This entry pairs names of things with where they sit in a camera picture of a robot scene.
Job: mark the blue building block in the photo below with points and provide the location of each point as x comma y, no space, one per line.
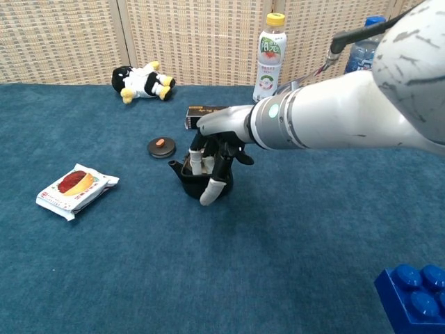
400,306

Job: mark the blue table mat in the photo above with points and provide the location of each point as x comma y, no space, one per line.
278,243

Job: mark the white snack packet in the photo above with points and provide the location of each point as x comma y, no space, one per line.
69,195

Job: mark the yellow capped drink bottle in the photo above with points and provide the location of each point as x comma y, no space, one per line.
271,52

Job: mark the black box with gold print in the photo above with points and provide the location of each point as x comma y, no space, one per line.
193,120

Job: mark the black cast iron teapot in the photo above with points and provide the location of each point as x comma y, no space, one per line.
191,188

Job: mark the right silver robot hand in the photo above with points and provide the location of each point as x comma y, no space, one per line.
226,120

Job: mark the woven folding screen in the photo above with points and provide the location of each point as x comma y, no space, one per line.
208,35

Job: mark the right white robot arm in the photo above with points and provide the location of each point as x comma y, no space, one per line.
347,115

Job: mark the blue capped drink bottle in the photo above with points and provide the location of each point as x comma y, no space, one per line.
358,55

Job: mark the black lid with orange knob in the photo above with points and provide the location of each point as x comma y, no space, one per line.
167,149

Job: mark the black white yellow plush toy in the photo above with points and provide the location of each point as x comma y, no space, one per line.
139,80

